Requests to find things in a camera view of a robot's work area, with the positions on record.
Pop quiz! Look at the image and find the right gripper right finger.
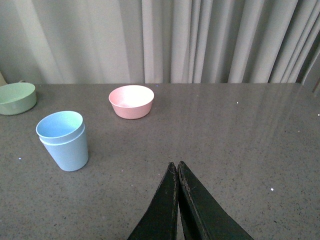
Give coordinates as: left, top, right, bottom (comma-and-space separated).
177, 161, 252, 240

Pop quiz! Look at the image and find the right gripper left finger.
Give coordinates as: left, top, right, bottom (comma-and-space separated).
128, 162, 179, 240

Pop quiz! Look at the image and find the blue cup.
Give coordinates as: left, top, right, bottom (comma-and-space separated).
35, 110, 85, 145
39, 127, 89, 172

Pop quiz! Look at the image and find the pink bowl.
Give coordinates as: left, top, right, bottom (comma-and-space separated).
108, 85, 155, 120

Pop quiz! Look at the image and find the green bowl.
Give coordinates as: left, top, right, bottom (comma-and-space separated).
0, 82, 37, 116

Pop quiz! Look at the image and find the grey white curtain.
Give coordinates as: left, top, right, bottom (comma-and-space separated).
0, 0, 320, 93

